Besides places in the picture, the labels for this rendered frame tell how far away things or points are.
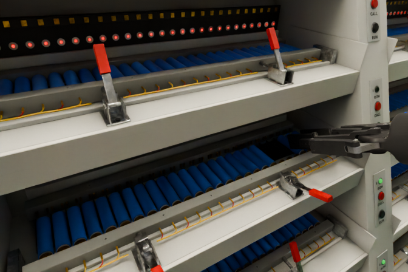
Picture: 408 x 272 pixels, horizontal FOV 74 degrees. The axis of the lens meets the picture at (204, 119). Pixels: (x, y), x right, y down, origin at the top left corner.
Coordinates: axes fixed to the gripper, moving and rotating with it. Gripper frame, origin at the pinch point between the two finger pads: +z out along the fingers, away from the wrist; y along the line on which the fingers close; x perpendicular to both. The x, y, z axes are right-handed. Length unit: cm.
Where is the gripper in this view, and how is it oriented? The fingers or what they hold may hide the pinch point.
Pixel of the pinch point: (309, 138)
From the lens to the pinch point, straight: 58.0
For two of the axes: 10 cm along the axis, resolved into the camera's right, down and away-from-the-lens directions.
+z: -4.8, 0.7, 8.8
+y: 8.5, -2.3, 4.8
